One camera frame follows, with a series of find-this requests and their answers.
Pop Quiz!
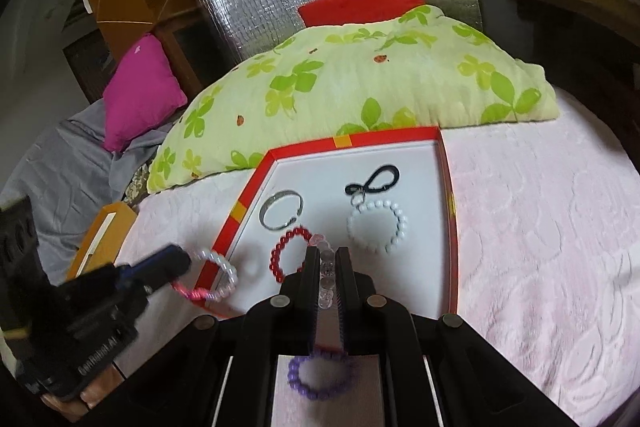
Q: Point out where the small patterned cloth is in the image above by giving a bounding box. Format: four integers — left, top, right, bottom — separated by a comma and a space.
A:
122, 162, 153, 202

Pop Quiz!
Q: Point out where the black clasp keyring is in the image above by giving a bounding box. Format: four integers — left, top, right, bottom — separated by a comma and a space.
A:
345, 165, 401, 208

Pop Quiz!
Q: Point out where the orange cardboard box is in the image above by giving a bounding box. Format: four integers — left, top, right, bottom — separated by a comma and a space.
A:
66, 201, 138, 280

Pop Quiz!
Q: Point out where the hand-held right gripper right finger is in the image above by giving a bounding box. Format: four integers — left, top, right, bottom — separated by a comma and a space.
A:
337, 248, 576, 427

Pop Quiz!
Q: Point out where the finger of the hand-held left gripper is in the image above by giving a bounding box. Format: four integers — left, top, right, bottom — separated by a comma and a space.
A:
141, 266, 192, 297
116, 244, 193, 285

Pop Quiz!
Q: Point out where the green floral pillow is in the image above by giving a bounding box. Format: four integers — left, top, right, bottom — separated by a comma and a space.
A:
146, 4, 558, 194

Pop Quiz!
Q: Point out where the magenta pillow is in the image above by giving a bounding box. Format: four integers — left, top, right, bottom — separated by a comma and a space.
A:
102, 33, 188, 154

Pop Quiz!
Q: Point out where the person's left hand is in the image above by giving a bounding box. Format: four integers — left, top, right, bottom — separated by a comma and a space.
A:
40, 359, 128, 423

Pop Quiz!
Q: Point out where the clear bead bracelet pink tassel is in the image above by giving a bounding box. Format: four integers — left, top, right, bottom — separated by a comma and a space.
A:
172, 248, 238, 305

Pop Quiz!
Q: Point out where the silver bangle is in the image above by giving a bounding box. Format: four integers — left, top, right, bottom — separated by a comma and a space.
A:
260, 190, 305, 231

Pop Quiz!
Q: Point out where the red shallow box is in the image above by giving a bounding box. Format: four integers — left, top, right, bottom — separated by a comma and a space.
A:
192, 125, 458, 320

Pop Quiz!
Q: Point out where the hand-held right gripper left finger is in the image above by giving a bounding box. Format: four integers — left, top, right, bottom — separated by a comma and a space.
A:
150, 248, 321, 427

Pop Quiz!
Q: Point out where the purple bead bracelet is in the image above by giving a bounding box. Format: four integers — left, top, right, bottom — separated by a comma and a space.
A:
287, 347, 356, 402

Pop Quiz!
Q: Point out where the grey blanket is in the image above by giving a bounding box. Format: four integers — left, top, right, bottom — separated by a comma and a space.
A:
0, 99, 171, 273

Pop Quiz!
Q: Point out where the white bead bracelet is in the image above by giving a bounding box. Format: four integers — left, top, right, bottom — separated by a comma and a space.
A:
346, 200, 404, 254

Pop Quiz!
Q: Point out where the red bead bracelet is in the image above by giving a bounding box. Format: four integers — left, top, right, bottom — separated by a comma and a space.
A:
270, 227, 313, 284

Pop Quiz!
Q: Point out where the pale pink blanket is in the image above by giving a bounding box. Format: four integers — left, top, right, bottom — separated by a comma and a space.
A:
120, 84, 638, 427

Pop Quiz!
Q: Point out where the dark cabinet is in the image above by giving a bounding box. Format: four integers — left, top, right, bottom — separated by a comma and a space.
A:
62, 27, 121, 102

